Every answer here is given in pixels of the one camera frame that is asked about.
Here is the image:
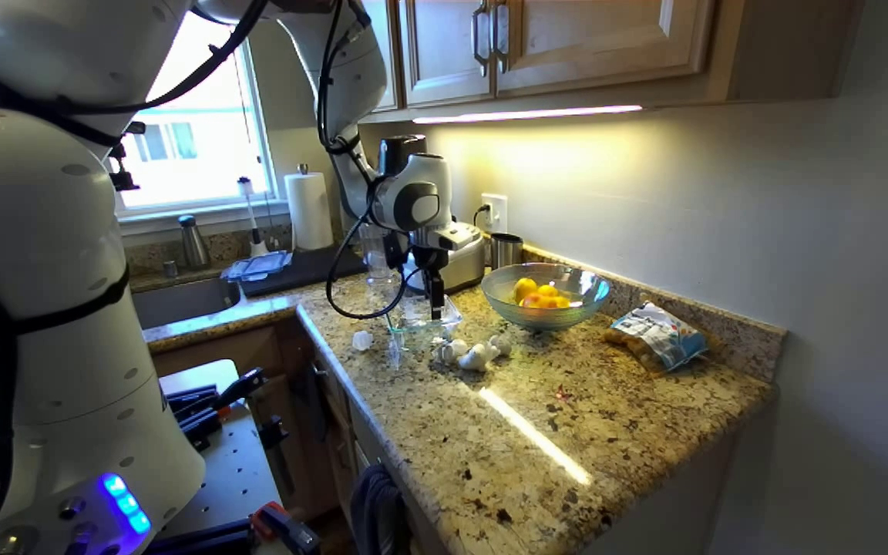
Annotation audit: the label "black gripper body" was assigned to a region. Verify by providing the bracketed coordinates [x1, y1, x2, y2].
[382, 230, 449, 278]

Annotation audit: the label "dark metal cup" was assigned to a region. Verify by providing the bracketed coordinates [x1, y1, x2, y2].
[492, 230, 524, 269]

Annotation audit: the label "orange fruit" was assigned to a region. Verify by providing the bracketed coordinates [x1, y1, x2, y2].
[517, 287, 570, 310]

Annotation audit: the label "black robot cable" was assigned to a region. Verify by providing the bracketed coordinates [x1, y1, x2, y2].
[316, 0, 409, 320]

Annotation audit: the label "garlic skin piece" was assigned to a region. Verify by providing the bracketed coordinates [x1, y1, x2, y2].
[352, 331, 372, 354]

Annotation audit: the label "snack bag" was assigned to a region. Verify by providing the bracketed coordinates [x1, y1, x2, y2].
[611, 301, 708, 369]

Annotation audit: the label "square glass bowl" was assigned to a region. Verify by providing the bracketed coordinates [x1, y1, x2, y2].
[382, 297, 464, 360]

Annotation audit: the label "paper towel roll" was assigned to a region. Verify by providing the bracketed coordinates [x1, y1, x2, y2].
[284, 171, 333, 249]

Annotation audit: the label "yellow lemon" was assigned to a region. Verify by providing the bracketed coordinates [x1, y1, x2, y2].
[512, 278, 540, 301]

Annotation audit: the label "round glass fruit bowl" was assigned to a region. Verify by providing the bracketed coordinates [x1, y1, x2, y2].
[480, 261, 611, 331]

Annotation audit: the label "dark hanging towel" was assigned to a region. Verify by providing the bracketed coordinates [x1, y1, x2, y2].
[352, 462, 409, 555]

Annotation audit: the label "dish brush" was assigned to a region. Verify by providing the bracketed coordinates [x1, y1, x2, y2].
[237, 174, 269, 257]

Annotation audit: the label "white wall outlet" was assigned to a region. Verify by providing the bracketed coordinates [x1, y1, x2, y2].
[480, 194, 509, 230]

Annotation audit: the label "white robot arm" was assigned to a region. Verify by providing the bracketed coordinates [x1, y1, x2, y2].
[0, 0, 442, 555]

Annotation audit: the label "black drying mat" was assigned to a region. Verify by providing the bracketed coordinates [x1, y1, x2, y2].
[220, 246, 364, 297]

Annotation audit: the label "wooden upper cabinets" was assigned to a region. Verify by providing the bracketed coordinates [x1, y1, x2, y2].
[372, 0, 865, 123]

